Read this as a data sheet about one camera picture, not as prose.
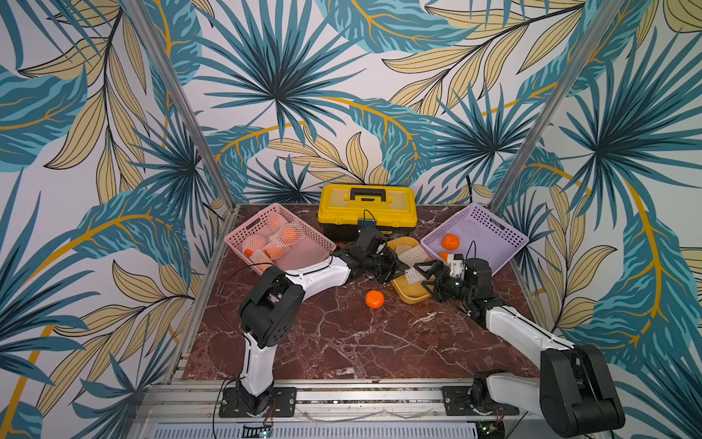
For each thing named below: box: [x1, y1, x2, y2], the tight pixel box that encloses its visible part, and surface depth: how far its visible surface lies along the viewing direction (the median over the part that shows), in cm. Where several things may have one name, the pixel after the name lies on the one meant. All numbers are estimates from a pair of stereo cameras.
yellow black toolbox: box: [318, 183, 418, 242], surface depth 98 cm
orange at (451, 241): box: [441, 233, 460, 251], surface depth 105 cm
